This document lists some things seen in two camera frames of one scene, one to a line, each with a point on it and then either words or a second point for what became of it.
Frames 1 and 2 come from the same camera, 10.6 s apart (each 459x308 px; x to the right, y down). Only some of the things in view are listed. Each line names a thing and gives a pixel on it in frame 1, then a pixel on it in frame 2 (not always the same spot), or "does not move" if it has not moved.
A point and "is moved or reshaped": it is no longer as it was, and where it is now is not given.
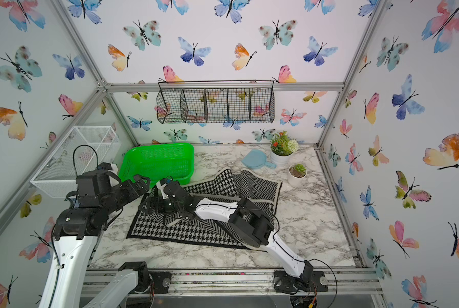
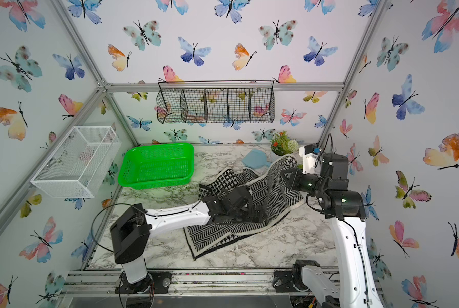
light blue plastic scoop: [256, 158] does not move
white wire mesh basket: [80, 151] does not move
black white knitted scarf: [202, 228] is moved or reshaped
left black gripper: [134, 192] to [251, 215]
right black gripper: [156, 201] to [296, 183]
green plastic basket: [158, 161] does not move
